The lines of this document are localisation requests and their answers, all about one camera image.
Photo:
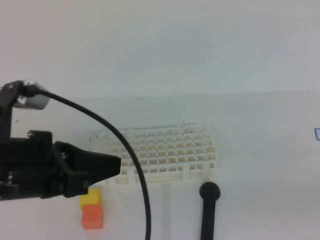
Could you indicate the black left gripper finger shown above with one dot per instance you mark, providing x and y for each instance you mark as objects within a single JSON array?
[{"x": 79, "y": 169}]

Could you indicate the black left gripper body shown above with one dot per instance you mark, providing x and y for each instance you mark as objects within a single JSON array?
[{"x": 33, "y": 167}]

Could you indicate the white test tube rack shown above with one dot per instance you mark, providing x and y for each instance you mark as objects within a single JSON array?
[{"x": 178, "y": 153}]

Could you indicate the yellow cube block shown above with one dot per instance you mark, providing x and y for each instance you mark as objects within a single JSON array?
[{"x": 93, "y": 197}]

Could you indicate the orange cube block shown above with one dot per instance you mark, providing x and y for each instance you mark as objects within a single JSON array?
[{"x": 92, "y": 216}]

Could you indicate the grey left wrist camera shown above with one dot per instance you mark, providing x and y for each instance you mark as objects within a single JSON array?
[{"x": 32, "y": 102}]

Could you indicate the black round-headed post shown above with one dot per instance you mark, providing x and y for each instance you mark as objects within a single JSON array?
[{"x": 210, "y": 193}]

